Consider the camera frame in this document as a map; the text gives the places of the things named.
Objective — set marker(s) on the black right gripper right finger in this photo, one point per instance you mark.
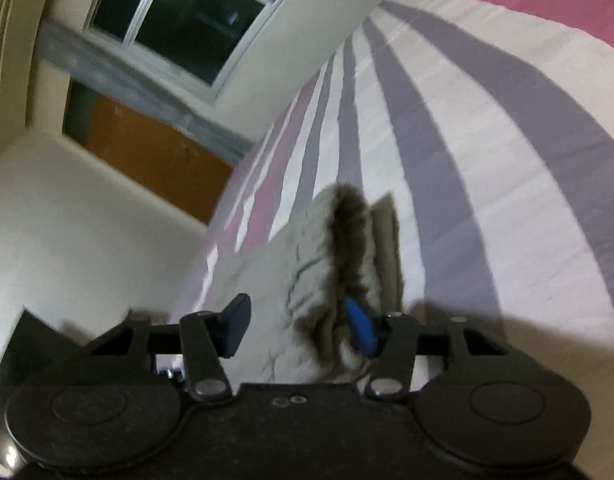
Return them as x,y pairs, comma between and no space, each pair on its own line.
378,335

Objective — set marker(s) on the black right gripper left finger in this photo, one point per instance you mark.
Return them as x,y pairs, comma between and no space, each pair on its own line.
220,332

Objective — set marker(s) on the brown wooden door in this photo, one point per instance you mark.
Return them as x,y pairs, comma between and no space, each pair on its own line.
150,153

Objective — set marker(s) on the grey curtain left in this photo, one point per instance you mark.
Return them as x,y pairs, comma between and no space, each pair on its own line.
105,73

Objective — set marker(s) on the grey sweat pants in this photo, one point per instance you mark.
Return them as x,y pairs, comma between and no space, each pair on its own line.
338,247

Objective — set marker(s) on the purple pink striped bedsheet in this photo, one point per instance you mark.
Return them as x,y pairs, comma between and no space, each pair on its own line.
490,125

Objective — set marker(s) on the dark glass window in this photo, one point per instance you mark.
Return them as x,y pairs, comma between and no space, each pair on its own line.
196,44

